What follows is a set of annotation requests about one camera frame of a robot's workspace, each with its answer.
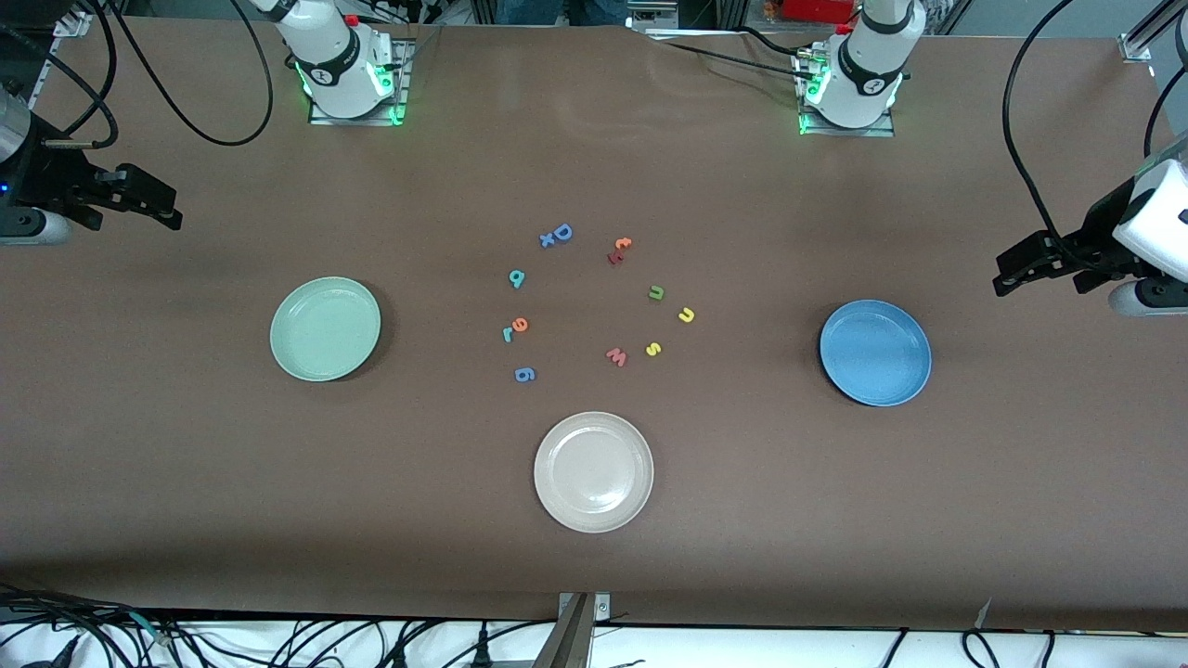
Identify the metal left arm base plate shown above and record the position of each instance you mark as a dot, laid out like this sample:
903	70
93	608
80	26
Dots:
877	132

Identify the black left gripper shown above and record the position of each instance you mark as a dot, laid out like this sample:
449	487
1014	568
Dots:
1098	232

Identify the black plug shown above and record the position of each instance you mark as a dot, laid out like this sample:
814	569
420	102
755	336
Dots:
483	642

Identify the brown table cover sheet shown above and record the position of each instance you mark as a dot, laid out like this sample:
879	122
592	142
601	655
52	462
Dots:
186	482

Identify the blue plate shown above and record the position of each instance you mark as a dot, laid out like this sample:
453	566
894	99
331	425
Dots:
875	353

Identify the silver bracket plate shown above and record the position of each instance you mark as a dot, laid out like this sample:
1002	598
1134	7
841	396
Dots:
601	608

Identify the blue foam letter D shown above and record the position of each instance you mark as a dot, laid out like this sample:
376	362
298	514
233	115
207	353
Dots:
557	233

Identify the aluminium profile beam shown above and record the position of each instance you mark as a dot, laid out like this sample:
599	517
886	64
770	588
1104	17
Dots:
566	645

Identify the pink foam letter w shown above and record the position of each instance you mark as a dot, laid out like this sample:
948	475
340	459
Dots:
617	356

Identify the beige plate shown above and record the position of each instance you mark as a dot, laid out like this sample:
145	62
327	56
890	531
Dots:
594	471

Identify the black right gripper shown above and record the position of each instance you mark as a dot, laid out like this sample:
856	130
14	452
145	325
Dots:
45	178

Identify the red box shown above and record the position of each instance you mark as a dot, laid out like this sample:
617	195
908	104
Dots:
817	9

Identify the aluminium edge rail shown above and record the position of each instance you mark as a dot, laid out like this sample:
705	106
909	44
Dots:
70	23

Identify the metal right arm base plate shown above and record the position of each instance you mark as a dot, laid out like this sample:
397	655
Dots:
402	102

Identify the light green plate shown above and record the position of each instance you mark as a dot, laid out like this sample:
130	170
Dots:
325	329

